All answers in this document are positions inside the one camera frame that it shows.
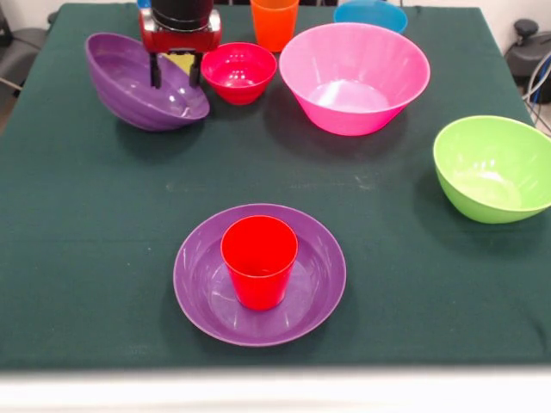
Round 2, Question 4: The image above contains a large pink plastic bowl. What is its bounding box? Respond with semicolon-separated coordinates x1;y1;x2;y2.
278;22;431;137

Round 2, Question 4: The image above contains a light blue plastic bowl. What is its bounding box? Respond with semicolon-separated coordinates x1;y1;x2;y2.
333;0;409;34

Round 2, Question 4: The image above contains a purple plastic bowl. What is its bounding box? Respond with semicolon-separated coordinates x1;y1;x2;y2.
84;32;211;133
172;203;347;348

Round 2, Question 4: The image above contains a yellow plastic cup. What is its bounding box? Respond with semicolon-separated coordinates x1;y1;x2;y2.
165;51;195;77

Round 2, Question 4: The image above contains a grey pedestal foot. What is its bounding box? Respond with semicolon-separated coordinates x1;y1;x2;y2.
504;18;551;81
0;28;47;87

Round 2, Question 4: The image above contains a green plastic bowl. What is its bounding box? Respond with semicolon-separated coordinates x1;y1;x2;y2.
432;114;551;225

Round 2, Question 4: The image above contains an orange plastic cup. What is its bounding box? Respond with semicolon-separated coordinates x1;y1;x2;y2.
250;0;300;53

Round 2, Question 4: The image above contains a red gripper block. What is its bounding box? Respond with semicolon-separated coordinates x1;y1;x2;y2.
138;8;223;90

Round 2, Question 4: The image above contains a small crimson plastic bowl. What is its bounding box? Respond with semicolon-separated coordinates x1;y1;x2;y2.
201;41;278;106

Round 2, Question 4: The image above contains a tangled cable bundle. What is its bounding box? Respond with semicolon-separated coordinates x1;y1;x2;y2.
523;49;551;139

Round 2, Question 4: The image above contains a red plastic cup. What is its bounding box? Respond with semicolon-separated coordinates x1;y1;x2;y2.
220;214;299;311

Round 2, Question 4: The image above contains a dark green tablecloth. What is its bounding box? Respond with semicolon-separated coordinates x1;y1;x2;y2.
0;3;551;371

